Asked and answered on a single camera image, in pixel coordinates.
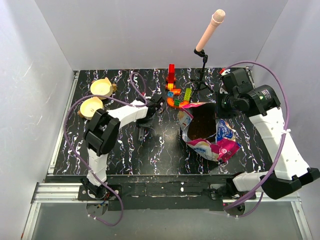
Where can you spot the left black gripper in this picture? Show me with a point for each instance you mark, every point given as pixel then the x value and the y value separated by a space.
pixel 144 125

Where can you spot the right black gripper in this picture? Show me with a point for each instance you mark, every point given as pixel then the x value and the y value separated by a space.
pixel 220 113

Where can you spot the pink pet food bag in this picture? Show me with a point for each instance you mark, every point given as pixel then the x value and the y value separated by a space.
pixel 210 137

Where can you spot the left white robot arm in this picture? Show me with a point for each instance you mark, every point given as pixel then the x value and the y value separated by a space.
pixel 102 134

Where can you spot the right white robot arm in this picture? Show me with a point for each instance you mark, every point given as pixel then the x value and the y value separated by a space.
pixel 289 171

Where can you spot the upper yellow pet bowl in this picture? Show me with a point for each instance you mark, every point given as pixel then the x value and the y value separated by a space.
pixel 103 87

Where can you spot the yellow pet bowl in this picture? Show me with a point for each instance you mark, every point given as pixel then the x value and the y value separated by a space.
pixel 103 87
pixel 89 107

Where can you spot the lower yellow pet bowl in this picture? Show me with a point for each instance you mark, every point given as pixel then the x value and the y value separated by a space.
pixel 89 107

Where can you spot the colourful toy block track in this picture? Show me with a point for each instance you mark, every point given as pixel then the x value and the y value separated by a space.
pixel 175 100

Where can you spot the red toy block tower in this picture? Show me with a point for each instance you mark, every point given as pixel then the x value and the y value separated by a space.
pixel 170 79

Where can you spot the black microphone stand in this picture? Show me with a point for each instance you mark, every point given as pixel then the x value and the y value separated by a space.
pixel 200 83

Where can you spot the pink microphone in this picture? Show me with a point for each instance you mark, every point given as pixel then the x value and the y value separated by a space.
pixel 216 19

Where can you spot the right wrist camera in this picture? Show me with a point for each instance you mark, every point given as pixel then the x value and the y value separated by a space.
pixel 237 82

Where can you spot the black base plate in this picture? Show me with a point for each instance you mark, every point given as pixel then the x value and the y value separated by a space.
pixel 159 192

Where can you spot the aluminium frame rail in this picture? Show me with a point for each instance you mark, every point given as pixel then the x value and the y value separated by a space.
pixel 56 214

